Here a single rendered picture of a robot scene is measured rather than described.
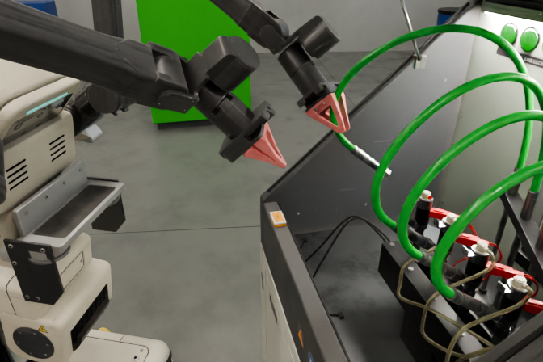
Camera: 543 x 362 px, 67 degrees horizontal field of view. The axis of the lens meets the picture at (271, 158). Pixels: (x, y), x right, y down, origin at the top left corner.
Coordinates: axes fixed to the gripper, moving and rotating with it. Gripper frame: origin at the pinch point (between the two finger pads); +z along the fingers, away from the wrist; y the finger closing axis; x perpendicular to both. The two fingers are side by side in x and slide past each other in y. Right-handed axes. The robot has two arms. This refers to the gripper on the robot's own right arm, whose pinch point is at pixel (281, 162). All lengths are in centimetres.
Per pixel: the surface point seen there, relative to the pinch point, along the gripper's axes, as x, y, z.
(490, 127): -9.3, 27.5, 11.9
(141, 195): 181, -160, 15
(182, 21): 306, -84, -49
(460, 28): 14.7, 35.6, 7.7
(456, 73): 44, 33, 28
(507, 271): -10.0, 16.1, 34.6
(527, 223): 2.6, 22.9, 40.6
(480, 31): 14.3, 37.6, 10.4
